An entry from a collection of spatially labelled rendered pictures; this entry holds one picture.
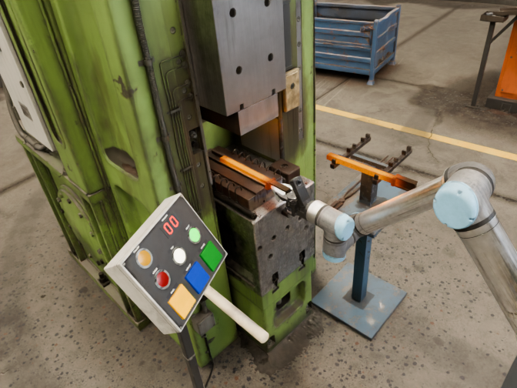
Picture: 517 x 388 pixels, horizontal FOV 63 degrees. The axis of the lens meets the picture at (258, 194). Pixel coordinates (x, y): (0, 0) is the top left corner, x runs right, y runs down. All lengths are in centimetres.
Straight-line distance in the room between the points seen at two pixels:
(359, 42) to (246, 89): 381
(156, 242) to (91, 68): 75
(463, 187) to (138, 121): 99
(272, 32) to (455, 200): 81
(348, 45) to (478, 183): 415
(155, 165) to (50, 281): 178
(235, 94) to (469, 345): 178
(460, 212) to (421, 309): 146
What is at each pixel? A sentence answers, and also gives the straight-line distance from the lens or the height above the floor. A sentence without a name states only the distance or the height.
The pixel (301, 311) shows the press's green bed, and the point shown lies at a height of 11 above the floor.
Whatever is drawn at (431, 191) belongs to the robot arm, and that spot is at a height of 117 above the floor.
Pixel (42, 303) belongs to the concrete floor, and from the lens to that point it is 304.
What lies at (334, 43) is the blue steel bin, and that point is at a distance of 535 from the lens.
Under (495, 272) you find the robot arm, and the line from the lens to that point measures 133.
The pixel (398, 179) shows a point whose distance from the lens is 180.
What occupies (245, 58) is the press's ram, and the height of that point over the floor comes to 153.
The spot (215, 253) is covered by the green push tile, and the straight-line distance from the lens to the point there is 145.
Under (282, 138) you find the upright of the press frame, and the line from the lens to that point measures 195.
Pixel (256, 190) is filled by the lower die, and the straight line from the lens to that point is 173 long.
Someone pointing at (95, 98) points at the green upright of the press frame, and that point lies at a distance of 178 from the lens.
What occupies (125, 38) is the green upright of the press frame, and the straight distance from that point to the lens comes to 137.
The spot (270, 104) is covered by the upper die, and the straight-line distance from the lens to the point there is 161.
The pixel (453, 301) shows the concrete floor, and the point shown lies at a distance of 272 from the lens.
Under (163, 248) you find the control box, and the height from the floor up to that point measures 114.
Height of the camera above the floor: 199
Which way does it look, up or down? 36 degrees down
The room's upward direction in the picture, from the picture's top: 5 degrees counter-clockwise
